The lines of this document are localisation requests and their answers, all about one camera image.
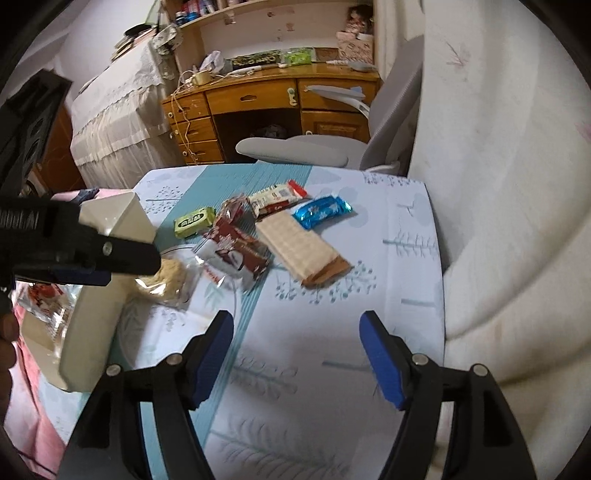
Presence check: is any small clear red packet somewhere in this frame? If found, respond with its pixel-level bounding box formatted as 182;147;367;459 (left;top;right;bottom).
213;194;257;232

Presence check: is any blue snack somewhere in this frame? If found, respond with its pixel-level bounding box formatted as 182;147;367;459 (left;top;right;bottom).
292;194;355;230

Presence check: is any green candy packet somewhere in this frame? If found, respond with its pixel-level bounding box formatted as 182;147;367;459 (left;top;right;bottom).
173;206;217;239

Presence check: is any wooden desk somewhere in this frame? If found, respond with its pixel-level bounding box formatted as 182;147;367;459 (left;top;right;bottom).
161;62;382;167

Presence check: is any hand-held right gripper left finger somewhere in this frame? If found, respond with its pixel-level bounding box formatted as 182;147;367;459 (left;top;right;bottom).
60;310;235;480

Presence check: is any red white bar packet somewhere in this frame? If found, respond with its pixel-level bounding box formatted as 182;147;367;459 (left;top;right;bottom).
247;181;309;217

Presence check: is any stack of books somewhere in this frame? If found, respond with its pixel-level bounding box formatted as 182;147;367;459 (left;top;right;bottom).
111;32;139;61

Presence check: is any person's left hand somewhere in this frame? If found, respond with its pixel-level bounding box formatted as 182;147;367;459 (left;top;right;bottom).
0;316;21;416

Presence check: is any dark printed box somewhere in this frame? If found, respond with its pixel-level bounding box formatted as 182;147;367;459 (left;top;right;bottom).
231;50;281;70

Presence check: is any white printed storage box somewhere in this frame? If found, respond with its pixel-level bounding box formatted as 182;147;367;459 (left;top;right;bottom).
336;31;375;63

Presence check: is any floral fabric bag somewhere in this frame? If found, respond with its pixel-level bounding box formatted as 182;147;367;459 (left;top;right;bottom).
152;23;181;51

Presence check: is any clear yellow cake packet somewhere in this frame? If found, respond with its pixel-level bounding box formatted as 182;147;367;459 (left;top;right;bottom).
134;251;204;310

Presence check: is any white plastic bag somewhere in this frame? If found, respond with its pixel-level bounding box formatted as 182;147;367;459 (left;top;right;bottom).
199;51;227;75

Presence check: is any white floral curtain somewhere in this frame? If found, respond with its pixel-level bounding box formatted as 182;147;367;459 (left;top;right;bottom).
372;0;591;480

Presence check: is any grey office chair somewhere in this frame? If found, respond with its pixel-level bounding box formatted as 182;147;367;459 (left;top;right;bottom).
235;34;426;172

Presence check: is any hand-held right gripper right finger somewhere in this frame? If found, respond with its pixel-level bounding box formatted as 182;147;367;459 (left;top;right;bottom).
359;310;539;480

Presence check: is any white lace cover cloth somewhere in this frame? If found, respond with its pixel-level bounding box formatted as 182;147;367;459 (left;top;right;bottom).
69;39;178;190

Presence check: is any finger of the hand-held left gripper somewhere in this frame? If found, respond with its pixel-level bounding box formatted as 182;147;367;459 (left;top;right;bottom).
52;267;112;288
60;232;161;275

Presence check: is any white wafer bar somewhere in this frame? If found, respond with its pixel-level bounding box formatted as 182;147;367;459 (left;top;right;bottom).
255;215;354;289

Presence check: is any wooden bookshelf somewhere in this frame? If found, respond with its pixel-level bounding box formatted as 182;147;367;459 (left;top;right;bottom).
159;0;377;81

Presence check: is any white plastic bin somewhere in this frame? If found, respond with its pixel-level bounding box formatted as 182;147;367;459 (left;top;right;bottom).
18;191;160;393

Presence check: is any brown red snack packet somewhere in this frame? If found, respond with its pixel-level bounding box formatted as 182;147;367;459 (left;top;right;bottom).
194;226;274;292

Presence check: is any blue white printed tablecloth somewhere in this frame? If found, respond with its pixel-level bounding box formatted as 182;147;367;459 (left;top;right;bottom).
34;164;446;480

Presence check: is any doll figure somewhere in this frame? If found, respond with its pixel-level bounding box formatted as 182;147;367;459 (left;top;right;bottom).
344;6;374;35

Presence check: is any brown wooden door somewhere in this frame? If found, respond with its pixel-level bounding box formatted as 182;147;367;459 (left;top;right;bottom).
25;104;90;192

